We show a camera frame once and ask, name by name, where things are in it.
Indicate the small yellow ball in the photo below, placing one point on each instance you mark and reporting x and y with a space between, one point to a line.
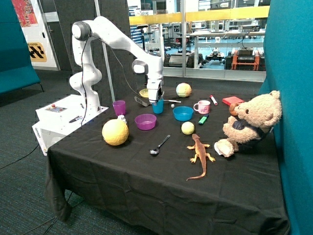
187 128

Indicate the pastel multicolour ball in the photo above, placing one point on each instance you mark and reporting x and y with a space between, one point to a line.
183 90

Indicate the teal sofa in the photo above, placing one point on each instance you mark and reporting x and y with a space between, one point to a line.
16 71

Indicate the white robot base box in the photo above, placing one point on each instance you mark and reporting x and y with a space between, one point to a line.
60 118

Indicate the beige teddy bear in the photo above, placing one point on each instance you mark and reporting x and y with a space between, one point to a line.
249 123

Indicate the pink printed mug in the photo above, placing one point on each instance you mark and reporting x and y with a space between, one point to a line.
202 107

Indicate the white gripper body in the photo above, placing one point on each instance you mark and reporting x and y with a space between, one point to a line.
154 89

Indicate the small white bottle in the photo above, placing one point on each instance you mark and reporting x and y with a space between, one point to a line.
122 118

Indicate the blue plastic bowl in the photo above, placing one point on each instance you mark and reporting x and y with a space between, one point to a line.
183 113

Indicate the large yellow ball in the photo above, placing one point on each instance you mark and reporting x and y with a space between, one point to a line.
115 132

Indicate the metal spatula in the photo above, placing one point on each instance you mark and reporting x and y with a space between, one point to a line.
140 101

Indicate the yellow plastic plate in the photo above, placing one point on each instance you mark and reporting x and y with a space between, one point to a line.
144 93

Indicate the blue plastic cup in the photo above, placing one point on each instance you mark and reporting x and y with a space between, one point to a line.
158 107

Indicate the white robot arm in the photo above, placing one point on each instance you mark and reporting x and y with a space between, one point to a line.
86 37

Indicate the purple plastic bowl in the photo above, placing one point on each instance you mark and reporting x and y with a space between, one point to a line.
145 121

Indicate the green highlighter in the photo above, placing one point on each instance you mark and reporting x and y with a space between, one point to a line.
203 119

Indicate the teal partition wall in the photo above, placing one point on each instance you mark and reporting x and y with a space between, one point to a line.
288 47

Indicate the orange toy lizard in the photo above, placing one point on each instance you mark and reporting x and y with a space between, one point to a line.
200 152

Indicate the black tablecloth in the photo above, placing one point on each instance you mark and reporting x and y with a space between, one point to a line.
240 195

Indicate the purple plastic cup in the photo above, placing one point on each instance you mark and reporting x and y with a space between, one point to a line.
119 107

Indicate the metal spoon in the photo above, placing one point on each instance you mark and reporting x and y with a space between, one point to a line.
155 152

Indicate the red white marker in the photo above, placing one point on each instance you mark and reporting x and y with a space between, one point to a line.
213 100

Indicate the red box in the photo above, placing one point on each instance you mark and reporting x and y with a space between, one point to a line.
231 100

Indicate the black camera stand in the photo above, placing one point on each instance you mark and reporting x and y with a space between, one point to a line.
141 27

